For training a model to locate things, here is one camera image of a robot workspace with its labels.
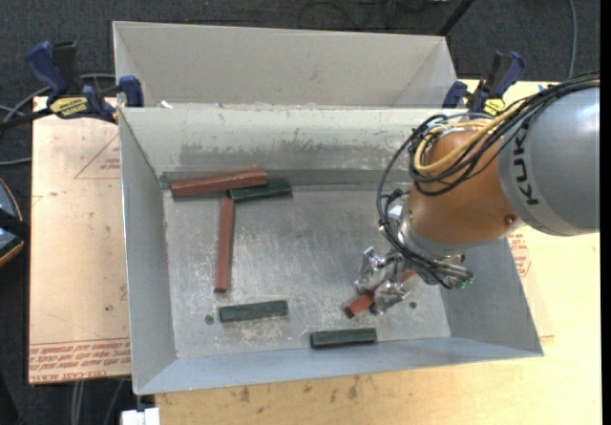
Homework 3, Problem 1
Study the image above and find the brown cardboard board, red print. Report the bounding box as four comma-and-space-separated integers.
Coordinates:
28, 95, 558, 387

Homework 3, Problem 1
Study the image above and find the grey metal bin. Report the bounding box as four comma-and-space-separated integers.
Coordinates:
112, 20, 545, 396

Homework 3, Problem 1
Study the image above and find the dark green flat block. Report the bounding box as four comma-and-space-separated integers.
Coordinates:
219, 299, 290, 324
228, 179, 293, 202
309, 327, 378, 350

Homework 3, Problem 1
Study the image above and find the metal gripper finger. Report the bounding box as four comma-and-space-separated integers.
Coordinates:
369, 280, 412, 317
353, 245, 387, 292

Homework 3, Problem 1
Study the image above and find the red-brown block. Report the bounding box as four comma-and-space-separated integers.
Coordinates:
213, 196, 237, 293
344, 268, 417, 319
170, 167, 269, 200

